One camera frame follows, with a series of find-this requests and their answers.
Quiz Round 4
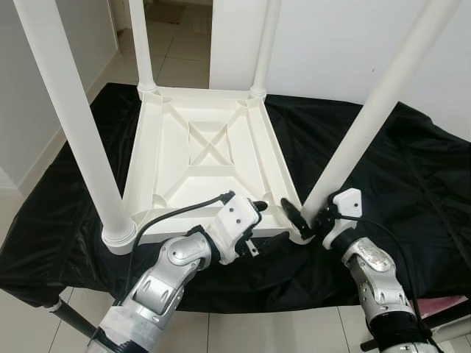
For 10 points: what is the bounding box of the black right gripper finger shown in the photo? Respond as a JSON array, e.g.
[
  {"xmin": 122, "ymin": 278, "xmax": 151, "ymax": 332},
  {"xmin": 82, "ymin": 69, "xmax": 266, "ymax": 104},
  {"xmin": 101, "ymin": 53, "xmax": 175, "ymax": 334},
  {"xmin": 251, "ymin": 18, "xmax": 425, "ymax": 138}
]
[{"xmin": 280, "ymin": 196, "xmax": 313, "ymax": 238}]

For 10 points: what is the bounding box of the white plastic table leg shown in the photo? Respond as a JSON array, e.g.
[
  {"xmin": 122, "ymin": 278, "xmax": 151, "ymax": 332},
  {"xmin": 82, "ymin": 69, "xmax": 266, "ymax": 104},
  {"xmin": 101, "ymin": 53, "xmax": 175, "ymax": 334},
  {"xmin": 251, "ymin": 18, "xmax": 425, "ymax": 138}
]
[
  {"xmin": 291, "ymin": 0, "xmax": 463, "ymax": 243},
  {"xmin": 250, "ymin": 0, "xmax": 283, "ymax": 99},
  {"xmin": 129, "ymin": 0, "xmax": 157, "ymax": 93},
  {"xmin": 13, "ymin": 0, "xmax": 138, "ymax": 255}
]

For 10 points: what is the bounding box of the black shiny table cloth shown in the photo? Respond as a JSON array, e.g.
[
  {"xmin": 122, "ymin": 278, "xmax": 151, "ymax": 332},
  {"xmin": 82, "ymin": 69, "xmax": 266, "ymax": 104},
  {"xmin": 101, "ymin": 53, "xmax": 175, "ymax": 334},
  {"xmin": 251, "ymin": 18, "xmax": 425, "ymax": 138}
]
[{"xmin": 0, "ymin": 82, "xmax": 471, "ymax": 313}]

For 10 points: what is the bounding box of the pink cloth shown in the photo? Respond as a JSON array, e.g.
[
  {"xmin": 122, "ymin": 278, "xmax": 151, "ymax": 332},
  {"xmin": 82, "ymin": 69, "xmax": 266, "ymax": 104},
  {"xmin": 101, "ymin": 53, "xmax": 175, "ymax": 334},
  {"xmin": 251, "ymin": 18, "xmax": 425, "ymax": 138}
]
[{"xmin": 416, "ymin": 294, "xmax": 469, "ymax": 311}]

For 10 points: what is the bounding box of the black metal table leg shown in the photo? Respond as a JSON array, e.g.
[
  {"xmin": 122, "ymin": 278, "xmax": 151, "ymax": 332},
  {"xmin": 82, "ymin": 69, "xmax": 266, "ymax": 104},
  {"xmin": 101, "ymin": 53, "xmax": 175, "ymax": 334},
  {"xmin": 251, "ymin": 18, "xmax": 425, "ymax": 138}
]
[
  {"xmin": 48, "ymin": 300, "xmax": 98, "ymax": 338},
  {"xmin": 361, "ymin": 298, "xmax": 471, "ymax": 351}
]

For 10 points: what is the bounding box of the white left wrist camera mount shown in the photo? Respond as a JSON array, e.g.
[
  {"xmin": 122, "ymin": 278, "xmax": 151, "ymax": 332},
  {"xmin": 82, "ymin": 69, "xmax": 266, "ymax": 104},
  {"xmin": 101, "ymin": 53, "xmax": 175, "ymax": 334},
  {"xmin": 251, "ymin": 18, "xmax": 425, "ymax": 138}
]
[{"xmin": 210, "ymin": 194, "xmax": 263, "ymax": 265}]

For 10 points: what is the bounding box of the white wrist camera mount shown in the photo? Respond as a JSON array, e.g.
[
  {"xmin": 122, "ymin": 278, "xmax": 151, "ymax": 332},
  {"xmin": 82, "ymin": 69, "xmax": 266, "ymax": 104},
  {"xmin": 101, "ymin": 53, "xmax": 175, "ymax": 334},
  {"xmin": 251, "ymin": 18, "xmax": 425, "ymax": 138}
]
[
  {"xmin": 322, "ymin": 188, "xmax": 364, "ymax": 251},
  {"xmin": 210, "ymin": 194, "xmax": 263, "ymax": 265}
]

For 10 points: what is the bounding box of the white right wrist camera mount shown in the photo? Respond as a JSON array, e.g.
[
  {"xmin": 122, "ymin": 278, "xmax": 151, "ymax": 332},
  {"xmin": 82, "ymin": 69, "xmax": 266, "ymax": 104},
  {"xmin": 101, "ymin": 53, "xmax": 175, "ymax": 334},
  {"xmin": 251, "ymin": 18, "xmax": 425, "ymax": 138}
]
[{"xmin": 322, "ymin": 188, "xmax": 364, "ymax": 251}]

